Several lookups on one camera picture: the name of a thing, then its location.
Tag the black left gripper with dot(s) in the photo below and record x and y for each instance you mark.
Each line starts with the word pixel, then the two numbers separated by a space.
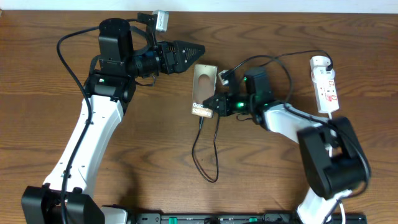
pixel 183 48

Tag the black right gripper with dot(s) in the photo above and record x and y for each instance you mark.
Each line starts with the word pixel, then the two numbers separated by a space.
pixel 222 108

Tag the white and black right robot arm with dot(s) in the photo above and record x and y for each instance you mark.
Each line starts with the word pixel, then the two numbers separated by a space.
pixel 333 160

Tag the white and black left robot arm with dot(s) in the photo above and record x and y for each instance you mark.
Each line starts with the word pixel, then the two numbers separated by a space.
pixel 128 50

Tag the white charger plug adapter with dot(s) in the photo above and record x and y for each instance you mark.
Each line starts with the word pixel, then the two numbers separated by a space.
pixel 321 61

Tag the white power strip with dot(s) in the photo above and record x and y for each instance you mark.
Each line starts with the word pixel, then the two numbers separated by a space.
pixel 325 90

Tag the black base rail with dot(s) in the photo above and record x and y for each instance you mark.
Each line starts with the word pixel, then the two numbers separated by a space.
pixel 273 218

